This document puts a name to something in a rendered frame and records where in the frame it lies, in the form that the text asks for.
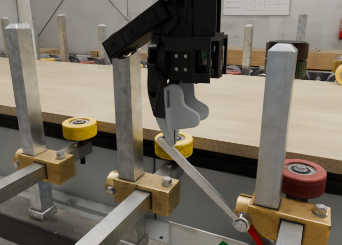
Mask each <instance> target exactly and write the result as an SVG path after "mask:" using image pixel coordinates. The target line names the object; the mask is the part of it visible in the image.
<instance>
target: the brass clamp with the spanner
mask: <svg viewBox="0 0 342 245"><path fill-rule="evenodd" d="M254 197H255V191H254V193H253V195H247V194H242V193H241V194H240V195H239V197H238V200H237V203H236V208H235V211H236V212H237V213H239V212H245V213H247V214H249V215H250V217H251V226H252V228H253V229H254V230H255V232H256V233H257V235H258V236H260V237H263V238H267V239H271V240H274V241H277V237H278V233H279V228H280V224H281V220H284V221H288V222H292V223H296V224H300V225H303V231H302V239H301V245H328V241H329V235H330V230H331V208H330V207H327V213H328V216H327V217H325V218H321V217H317V216H315V215H314V214H313V213H312V210H313V209H314V207H315V204H312V203H308V202H303V201H298V200H294V199H289V198H285V197H281V198H280V203H279V206H278V209H272V208H268V207H264V206H260V205H255V204H254Z"/></svg>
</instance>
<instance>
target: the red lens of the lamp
mask: <svg viewBox="0 0 342 245"><path fill-rule="evenodd" d="M275 44H276V43H269V42H266V53H265V58H267V54H268V50H269V49H271V48H272V47H273V46H274V45H275ZM292 45H293V46H295V47H296V48H297V49H298V54H297V60H305V59H308V52H309V43H307V44H292Z"/></svg>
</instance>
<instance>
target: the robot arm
mask: <svg viewBox="0 0 342 245"><path fill-rule="evenodd" d="M220 27H221V0H158V1H157V2H156V3H154V4H153V5H151V6H150V7H149V8H147V9H146V10H145V11H143V12H142V13H141V14H139V15H138V16H137V17H135V18H134V19H133V20H132V21H130V22H129V23H128V24H126V25H125V26H124V27H122V28H121V29H120V30H118V31H117V32H115V33H113V34H112V35H111V36H110V37H108V39H107V40H105V41H104V42H103V43H102V45H103V47H104V49H105V52H106V54H107V56H108V58H109V59H113V58H118V59H125V58H128V57H129V56H131V55H133V54H134V53H136V52H137V50H138V49H140V48H141V47H143V46H144V45H145V44H147V43H148V42H150V41H151V42H150V43H149V47H148V58H147V69H148V77H147V88H148V96H149V101H150V104H151V108H152V112H153V115H154V117H155V118H156V121H157V124H158V126H159V128H160V130H161V131H162V133H163V135H164V137H165V139H166V140H167V142H168V144H169V145H170V146H174V145H175V144H176V142H177V138H178V134H179V130H180V129H187V128H195V127H197V126H198V125H199V123H200V120H204V119H206V118H207V117H208V115H209V108H208V106H207V105H206V104H204V103H203V102H201V101H199V100H198V99H197V98H196V97H195V95H194V84H198V83H207V84H210V78H216V79H219V78H220V77H222V75H223V74H224V75H226V67H227V41H228V35H225V34H224V32H220ZM223 46H224V62H223ZM168 80H169V82H168V83H167V81H168Z"/></svg>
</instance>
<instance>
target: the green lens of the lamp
mask: <svg viewBox="0 0 342 245"><path fill-rule="evenodd" d="M266 65H267V60H266V59H265V64H264V74H266ZM306 67H307V60H306V61H304V62H296V72H295V78H300V77H305V75H306Z"/></svg>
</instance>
